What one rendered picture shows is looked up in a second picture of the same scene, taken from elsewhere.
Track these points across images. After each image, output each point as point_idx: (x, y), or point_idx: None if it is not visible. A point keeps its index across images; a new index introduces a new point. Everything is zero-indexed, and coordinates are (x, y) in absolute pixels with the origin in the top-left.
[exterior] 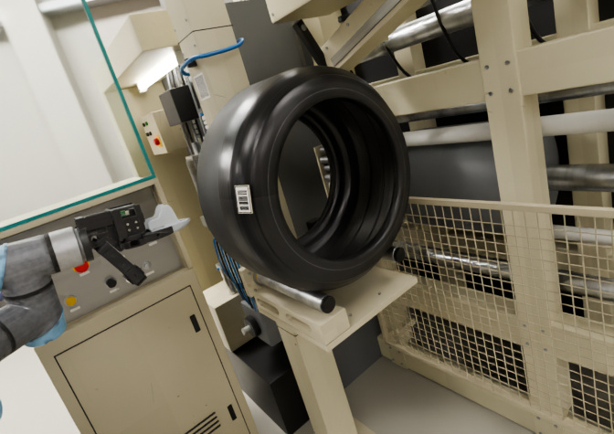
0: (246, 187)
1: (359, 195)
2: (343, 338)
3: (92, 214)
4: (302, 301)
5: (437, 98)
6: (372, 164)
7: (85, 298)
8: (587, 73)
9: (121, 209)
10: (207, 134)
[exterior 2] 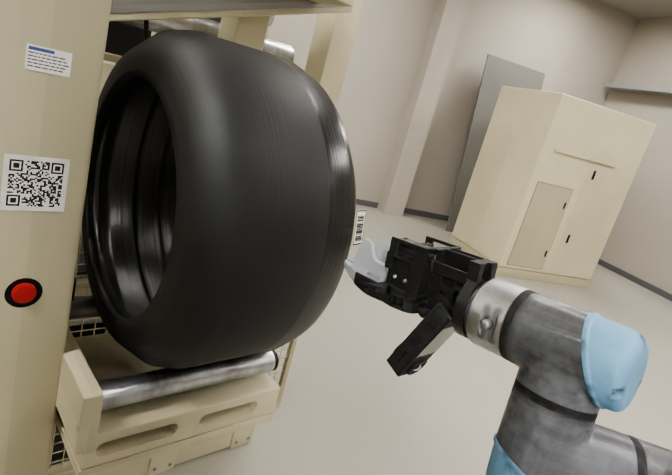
0: (364, 212)
1: (112, 227)
2: None
3: (466, 255)
4: (239, 376)
5: None
6: (139, 180)
7: None
8: None
9: (449, 244)
10: (259, 116)
